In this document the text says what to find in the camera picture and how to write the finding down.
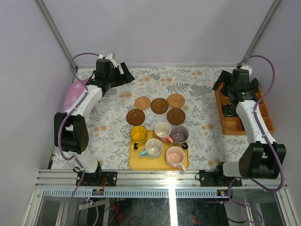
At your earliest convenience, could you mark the brown wooden coaster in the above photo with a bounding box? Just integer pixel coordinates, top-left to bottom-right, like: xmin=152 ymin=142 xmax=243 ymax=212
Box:
xmin=126 ymin=109 xmax=145 ymax=126
xmin=166 ymin=108 xmax=186 ymax=125
xmin=150 ymin=98 xmax=169 ymax=114

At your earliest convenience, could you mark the woven rattan coaster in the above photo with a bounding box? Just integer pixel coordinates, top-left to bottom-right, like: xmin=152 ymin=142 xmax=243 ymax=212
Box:
xmin=167 ymin=94 xmax=185 ymax=108
xmin=135 ymin=97 xmax=151 ymax=110

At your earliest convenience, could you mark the purple mug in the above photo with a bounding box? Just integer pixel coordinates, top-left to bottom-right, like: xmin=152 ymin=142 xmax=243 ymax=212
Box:
xmin=171 ymin=126 xmax=189 ymax=150

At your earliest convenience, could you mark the pink mug cream inside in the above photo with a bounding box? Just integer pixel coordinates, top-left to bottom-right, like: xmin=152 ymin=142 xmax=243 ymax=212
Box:
xmin=154 ymin=122 xmax=174 ymax=144

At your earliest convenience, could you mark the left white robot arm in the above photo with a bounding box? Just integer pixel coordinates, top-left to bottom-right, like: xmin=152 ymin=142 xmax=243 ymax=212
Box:
xmin=54 ymin=56 xmax=135 ymax=186

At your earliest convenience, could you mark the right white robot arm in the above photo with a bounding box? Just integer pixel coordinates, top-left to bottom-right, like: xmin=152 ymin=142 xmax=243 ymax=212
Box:
xmin=213 ymin=68 xmax=286 ymax=186

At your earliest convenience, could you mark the dark rolled item far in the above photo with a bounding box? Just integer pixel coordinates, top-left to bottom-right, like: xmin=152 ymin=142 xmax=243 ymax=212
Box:
xmin=251 ymin=78 xmax=259 ymax=92

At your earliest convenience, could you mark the dark rolled item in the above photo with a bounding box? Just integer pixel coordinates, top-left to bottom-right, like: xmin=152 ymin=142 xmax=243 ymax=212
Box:
xmin=251 ymin=78 xmax=259 ymax=92
xmin=222 ymin=104 xmax=237 ymax=117

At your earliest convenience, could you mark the pink star cloth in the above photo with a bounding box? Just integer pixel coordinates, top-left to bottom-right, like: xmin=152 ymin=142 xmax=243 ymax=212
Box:
xmin=62 ymin=81 xmax=85 ymax=113

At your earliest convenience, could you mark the orange wooden compartment box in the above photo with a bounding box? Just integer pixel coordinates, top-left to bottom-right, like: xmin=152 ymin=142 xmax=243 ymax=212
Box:
xmin=214 ymin=83 xmax=275 ymax=136

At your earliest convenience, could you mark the yellow glass mug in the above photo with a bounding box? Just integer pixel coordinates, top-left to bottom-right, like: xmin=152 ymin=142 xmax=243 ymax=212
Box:
xmin=130 ymin=126 xmax=148 ymax=150

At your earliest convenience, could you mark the light blue mug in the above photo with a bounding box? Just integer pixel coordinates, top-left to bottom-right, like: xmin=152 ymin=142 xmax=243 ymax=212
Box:
xmin=140 ymin=138 xmax=163 ymax=158

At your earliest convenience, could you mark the pink mug front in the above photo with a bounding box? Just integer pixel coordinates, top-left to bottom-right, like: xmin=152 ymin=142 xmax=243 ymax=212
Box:
xmin=166 ymin=146 xmax=187 ymax=172

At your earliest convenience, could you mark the yellow plastic tray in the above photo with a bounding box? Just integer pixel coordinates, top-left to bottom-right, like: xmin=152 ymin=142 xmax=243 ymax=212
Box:
xmin=129 ymin=128 xmax=179 ymax=171

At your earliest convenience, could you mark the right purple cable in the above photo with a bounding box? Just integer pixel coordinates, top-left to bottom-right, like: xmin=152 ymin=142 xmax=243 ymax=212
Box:
xmin=204 ymin=55 xmax=285 ymax=224

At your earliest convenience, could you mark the purple cable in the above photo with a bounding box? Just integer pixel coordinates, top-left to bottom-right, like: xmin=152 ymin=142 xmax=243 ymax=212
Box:
xmin=204 ymin=55 xmax=285 ymax=224
xmin=57 ymin=52 xmax=104 ymax=226

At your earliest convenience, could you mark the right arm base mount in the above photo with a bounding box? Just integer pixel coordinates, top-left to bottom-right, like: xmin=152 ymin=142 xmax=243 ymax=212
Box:
xmin=195 ymin=161 xmax=241 ymax=187

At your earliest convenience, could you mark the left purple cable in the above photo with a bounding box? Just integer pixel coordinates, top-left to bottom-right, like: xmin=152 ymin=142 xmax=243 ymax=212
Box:
xmin=57 ymin=52 xmax=104 ymax=226

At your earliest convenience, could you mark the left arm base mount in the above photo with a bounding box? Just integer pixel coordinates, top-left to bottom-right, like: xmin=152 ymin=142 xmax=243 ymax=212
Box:
xmin=72 ymin=164 xmax=118 ymax=187

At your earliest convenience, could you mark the aluminium front rail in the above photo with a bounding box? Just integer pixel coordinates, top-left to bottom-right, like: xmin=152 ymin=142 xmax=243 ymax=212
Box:
xmin=35 ymin=169 xmax=289 ymax=198

